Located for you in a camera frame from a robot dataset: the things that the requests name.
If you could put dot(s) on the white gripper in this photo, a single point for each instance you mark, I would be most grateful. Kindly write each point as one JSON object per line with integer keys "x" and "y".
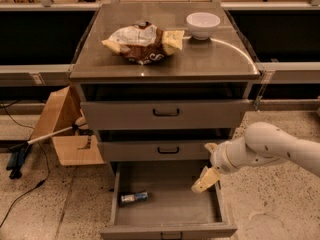
{"x": 222, "y": 158}

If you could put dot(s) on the red bull can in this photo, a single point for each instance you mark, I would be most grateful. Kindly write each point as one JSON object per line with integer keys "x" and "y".
{"x": 133, "y": 198}

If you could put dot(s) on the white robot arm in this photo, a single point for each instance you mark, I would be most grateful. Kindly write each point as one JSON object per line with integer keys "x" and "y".
{"x": 262, "y": 144}

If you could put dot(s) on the grey middle drawer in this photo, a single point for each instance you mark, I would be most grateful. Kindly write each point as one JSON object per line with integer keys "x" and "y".
{"x": 155, "y": 150}

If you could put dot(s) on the grey drawer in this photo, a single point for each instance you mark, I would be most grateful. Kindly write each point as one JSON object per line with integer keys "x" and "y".
{"x": 156, "y": 115}
{"x": 155, "y": 150}
{"x": 172, "y": 211}

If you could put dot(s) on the grey bottom drawer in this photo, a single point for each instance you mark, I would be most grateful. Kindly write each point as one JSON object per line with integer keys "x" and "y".
{"x": 172, "y": 211}

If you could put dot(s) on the grey top drawer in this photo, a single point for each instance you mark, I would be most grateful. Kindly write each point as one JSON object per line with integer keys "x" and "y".
{"x": 156, "y": 115}

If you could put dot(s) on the grey drawer cabinet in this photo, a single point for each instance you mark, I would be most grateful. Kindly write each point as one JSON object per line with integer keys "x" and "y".
{"x": 186, "y": 60}

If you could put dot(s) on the crumpled chip bag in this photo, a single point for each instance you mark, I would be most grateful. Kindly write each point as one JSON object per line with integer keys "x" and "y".
{"x": 144, "y": 43}

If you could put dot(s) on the white bowl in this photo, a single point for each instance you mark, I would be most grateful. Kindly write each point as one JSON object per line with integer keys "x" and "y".
{"x": 202, "y": 25}

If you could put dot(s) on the cardboard box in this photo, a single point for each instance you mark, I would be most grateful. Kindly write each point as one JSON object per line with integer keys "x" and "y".
{"x": 62, "y": 110}

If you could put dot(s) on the reacher grabber tool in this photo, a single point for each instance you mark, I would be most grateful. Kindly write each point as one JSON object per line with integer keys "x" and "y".
{"x": 19, "y": 152}

